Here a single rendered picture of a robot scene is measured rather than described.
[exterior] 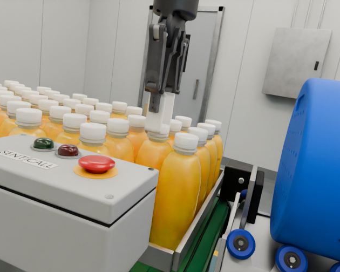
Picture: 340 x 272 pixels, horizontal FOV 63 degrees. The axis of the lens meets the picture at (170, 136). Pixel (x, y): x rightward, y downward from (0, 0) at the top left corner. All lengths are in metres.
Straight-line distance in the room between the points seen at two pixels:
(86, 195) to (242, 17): 4.01
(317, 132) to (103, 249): 0.29
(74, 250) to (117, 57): 4.93
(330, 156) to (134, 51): 4.64
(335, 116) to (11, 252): 0.40
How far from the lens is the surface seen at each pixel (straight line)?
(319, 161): 0.39
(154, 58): 0.44
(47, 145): 0.34
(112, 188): 0.25
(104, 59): 5.35
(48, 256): 0.29
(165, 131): 0.49
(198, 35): 4.30
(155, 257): 0.40
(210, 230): 0.62
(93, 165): 0.27
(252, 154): 4.04
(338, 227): 0.43
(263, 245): 0.57
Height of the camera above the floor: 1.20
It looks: 12 degrees down
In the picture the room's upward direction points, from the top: 9 degrees clockwise
